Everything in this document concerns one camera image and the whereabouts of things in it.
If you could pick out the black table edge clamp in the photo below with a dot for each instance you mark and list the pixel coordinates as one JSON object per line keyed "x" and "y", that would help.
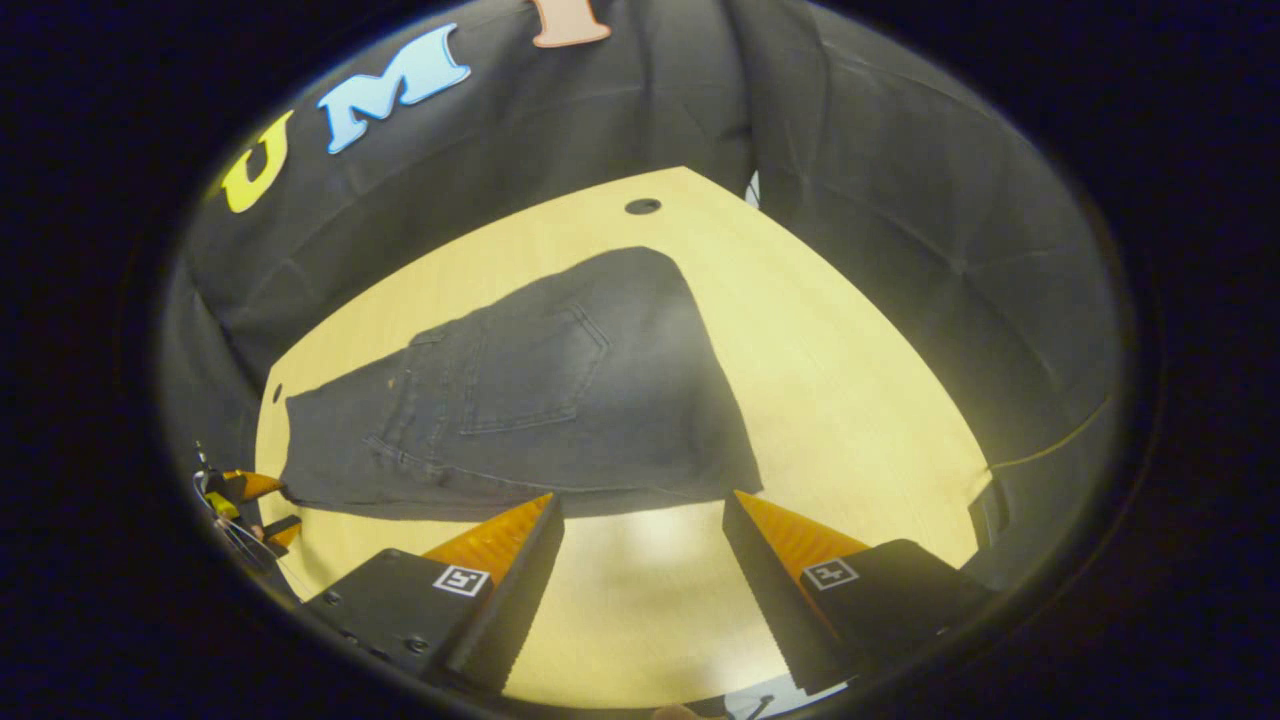
{"x": 990, "y": 512}

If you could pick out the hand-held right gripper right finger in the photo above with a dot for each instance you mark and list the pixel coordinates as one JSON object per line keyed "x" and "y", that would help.
{"x": 775, "y": 600}

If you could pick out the dark grey jeans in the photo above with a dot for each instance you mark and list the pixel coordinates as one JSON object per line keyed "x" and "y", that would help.
{"x": 560, "y": 400}

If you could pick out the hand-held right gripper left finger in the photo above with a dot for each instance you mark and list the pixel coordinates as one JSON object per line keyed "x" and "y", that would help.
{"x": 510, "y": 610}

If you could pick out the black round table grommet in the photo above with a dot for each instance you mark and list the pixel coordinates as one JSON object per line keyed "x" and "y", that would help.
{"x": 643, "y": 206}

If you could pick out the black backdrop cloth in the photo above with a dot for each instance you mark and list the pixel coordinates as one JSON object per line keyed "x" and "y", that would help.
{"x": 900, "y": 220}

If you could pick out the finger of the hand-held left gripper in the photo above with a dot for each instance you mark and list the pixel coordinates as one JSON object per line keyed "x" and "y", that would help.
{"x": 283, "y": 532}
{"x": 255, "y": 485}

